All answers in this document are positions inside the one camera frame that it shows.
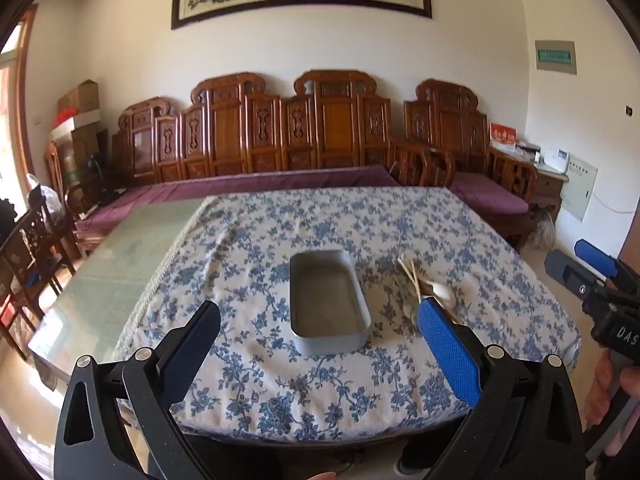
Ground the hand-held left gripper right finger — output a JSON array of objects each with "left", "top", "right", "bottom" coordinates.
[{"left": 416, "top": 297, "right": 586, "bottom": 480}]

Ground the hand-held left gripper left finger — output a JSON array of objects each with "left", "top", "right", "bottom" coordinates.
[{"left": 54, "top": 301, "right": 222, "bottom": 480}]

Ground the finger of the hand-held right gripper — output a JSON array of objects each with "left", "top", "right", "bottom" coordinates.
[
  {"left": 574, "top": 239, "right": 621, "bottom": 281},
  {"left": 544, "top": 249, "right": 601, "bottom": 302}
]

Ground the cream chopstick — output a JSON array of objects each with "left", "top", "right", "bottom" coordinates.
[
  {"left": 398, "top": 255, "right": 420, "bottom": 302},
  {"left": 402, "top": 256, "right": 423, "bottom": 301}
]

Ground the grey metal tray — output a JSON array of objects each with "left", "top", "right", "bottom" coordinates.
[{"left": 290, "top": 249, "right": 372, "bottom": 356}]

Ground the person's right hand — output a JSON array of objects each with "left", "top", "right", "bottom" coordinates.
[{"left": 582, "top": 350, "right": 618, "bottom": 431}]

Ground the white electrical panel box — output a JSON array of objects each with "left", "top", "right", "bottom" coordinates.
[{"left": 560, "top": 157, "right": 599, "bottom": 223}]

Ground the wooden side table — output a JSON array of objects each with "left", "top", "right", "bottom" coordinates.
[{"left": 487, "top": 145, "right": 569, "bottom": 221}]

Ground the white paper box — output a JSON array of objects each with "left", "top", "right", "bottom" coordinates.
[{"left": 541, "top": 147, "right": 571, "bottom": 176}]

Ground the square purple seat cushion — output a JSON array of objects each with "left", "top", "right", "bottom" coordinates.
[{"left": 450, "top": 172, "right": 531, "bottom": 216}]

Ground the red card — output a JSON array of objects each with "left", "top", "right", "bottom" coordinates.
[{"left": 489, "top": 122, "right": 517, "bottom": 154}]

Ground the blue floral tablecloth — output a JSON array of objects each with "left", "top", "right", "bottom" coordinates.
[{"left": 112, "top": 186, "right": 582, "bottom": 443}]

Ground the long purple seat cushion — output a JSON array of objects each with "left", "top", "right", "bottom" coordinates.
[{"left": 74, "top": 164, "right": 401, "bottom": 233}]

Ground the dark wooden dining chair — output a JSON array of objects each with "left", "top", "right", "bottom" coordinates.
[{"left": 0, "top": 205, "right": 67, "bottom": 322}]

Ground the carved wooden armchair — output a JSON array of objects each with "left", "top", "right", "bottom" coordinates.
[{"left": 404, "top": 79, "right": 540, "bottom": 250}]

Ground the white plastic bag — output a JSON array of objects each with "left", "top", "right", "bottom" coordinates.
[{"left": 26, "top": 174, "right": 67, "bottom": 223}]

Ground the white and red box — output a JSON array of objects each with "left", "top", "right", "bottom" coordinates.
[{"left": 50, "top": 110, "right": 104, "bottom": 137}]

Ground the carved wooden sofa bench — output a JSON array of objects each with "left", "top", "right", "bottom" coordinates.
[{"left": 112, "top": 70, "right": 455, "bottom": 192}]

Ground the green labelled wall panel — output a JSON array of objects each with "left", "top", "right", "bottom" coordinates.
[{"left": 535, "top": 40, "right": 576, "bottom": 76}]

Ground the wooden door frame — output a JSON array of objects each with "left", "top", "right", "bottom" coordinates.
[{"left": 12, "top": 2, "right": 41, "bottom": 188}]

